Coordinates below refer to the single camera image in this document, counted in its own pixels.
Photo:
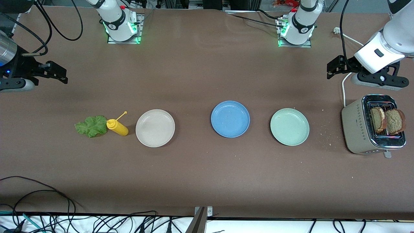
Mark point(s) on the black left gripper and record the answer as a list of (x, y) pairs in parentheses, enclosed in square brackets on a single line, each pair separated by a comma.
[(346, 67)]

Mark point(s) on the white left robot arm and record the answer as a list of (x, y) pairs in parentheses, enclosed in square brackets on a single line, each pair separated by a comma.
[(302, 22)]

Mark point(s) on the yellow mustard squeeze bottle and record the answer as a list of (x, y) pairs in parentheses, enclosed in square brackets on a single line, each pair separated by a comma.
[(118, 127)]

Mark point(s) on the green round plate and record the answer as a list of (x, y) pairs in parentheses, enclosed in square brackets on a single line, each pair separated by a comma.
[(289, 127)]

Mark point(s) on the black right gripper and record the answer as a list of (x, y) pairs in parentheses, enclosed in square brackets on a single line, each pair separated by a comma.
[(22, 65)]

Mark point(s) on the blue round plate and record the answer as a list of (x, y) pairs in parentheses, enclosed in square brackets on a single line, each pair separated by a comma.
[(230, 119)]

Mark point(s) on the beige chrome toaster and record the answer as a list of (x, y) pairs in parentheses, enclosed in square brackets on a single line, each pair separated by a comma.
[(355, 129)]

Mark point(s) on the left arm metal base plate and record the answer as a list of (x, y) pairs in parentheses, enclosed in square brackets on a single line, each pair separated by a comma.
[(294, 46)]

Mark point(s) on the rounded brown bread slice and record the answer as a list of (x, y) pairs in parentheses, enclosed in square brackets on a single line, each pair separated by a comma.
[(394, 121)]

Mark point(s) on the metal table edge bracket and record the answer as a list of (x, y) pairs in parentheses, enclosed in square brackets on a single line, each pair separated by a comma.
[(199, 223)]

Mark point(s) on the square brown bread slice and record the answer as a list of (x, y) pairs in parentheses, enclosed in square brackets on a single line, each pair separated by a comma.
[(376, 119)]

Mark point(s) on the green lettuce leaf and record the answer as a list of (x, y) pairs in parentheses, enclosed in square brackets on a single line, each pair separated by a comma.
[(92, 126)]

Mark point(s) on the red package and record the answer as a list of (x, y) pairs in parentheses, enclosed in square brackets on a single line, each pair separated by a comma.
[(286, 3)]

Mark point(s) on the aluminium frame profile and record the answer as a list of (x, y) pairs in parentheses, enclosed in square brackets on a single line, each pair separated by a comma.
[(13, 29)]

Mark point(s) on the beige round plate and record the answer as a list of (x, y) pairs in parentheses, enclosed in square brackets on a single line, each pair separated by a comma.
[(155, 128)]

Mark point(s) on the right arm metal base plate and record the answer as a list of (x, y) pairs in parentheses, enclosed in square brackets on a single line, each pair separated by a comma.
[(124, 42)]

